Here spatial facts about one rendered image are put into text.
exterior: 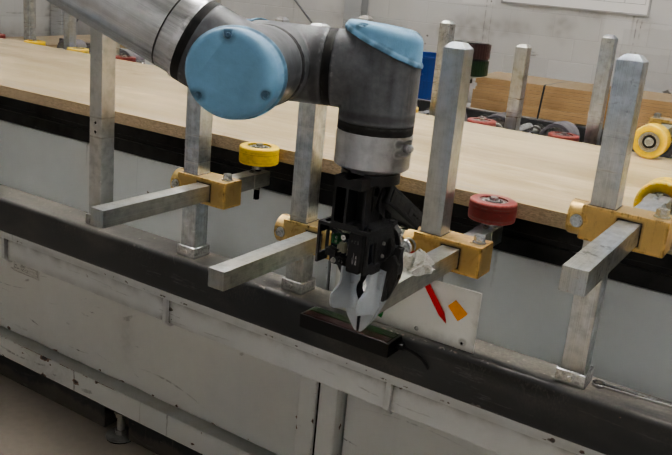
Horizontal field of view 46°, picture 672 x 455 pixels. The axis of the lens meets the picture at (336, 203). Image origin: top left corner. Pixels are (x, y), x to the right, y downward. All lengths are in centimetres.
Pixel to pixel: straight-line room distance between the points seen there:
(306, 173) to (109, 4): 62
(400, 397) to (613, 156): 56
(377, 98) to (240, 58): 19
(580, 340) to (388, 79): 52
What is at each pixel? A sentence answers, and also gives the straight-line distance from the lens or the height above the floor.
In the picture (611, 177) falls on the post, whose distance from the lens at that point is 115.
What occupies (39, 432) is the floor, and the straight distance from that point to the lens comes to 237.
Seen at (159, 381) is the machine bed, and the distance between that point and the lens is 212.
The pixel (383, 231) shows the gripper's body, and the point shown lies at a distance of 94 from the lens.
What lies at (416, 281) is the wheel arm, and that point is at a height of 85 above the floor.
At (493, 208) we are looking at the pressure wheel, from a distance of 133.
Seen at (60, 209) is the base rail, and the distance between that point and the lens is 186.
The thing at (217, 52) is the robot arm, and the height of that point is 116.
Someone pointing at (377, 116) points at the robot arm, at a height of 110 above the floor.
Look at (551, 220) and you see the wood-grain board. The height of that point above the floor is 88.
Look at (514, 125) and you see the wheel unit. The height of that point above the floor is 89.
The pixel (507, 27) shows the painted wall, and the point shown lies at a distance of 857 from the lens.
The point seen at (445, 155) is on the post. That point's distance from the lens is 122.
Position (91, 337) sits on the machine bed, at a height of 26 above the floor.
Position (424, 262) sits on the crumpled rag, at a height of 88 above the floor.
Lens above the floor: 124
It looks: 15 degrees down
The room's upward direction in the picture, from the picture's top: 5 degrees clockwise
